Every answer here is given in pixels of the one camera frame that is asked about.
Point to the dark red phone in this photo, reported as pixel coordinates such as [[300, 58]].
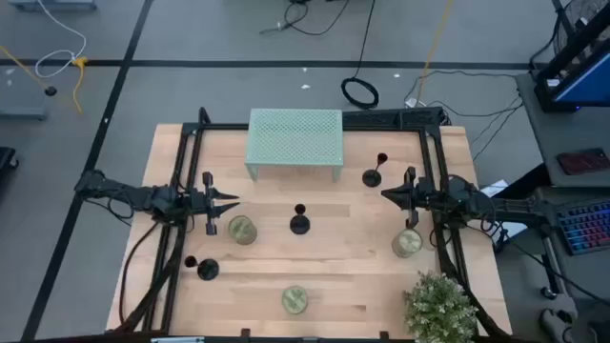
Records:
[[583, 162]]

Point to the black aluminium rig frame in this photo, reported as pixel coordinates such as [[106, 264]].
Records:
[[219, 127]]

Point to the small black knob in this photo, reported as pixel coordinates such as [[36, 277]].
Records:
[[51, 90]]

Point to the small green potted plant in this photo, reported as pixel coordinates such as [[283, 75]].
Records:
[[441, 309]]

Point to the silver frame bracket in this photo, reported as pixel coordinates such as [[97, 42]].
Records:
[[177, 340]]

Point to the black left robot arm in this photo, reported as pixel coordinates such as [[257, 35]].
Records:
[[138, 196]]

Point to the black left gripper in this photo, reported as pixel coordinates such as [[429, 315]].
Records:
[[210, 202]]

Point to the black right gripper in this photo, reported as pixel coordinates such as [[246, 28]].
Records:
[[421, 197]]

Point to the silver glass candle jar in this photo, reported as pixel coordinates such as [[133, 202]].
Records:
[[242, 230], [407, 243], [294, 300]]

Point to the black table clamp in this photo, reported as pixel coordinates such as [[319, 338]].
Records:
[[383, 334], [245, 332]]

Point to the white power adapter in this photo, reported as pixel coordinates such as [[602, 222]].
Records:
[[413, 102]]

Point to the grey desk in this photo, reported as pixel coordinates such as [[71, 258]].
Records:
[[543, 143]]

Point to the white paper sheet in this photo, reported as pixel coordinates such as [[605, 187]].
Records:
[[495, 188]]

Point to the black floor fan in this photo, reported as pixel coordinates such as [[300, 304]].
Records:
[[581, 12]]

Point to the mint green perforated metal shelf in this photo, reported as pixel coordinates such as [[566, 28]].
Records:
[[295, 138]]

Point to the blue screen monitor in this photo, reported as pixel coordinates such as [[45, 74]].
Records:
[[586, 81]]

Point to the grey floor platform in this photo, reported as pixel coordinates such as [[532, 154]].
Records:
[[21, 100]]

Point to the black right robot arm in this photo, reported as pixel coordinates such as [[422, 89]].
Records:
[[500, 207]]

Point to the backlit rainbow keyboard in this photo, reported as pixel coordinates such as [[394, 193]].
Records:
[[586, 226]]

